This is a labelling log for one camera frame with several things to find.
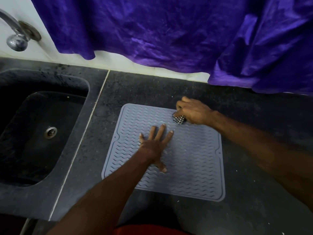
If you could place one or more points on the purple cloth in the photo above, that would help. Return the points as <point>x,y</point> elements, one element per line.
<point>171,31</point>

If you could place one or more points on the person's left hand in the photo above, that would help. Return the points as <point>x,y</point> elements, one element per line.
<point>152,148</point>

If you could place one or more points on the chrome wall tap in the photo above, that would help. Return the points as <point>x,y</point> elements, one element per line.
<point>18,41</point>

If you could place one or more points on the black stone sink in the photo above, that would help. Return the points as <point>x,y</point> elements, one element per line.
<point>31,134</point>

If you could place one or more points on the person's left forearm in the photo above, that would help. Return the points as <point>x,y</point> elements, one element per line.
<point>102,198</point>

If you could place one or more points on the black white checkered cloth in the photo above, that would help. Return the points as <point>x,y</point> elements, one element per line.
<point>179,119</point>

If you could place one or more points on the grey ribbed silicone mat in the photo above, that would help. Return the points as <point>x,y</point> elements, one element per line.
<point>195,168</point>

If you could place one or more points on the person's right forearm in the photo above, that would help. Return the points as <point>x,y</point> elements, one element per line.
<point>266,151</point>

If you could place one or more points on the metal sink drain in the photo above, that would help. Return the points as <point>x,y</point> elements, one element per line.
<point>50,132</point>

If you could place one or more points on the person's right hand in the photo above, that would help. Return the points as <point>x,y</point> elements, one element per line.
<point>195,112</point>

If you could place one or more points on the person's red garment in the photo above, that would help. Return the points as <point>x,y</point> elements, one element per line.
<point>151,230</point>

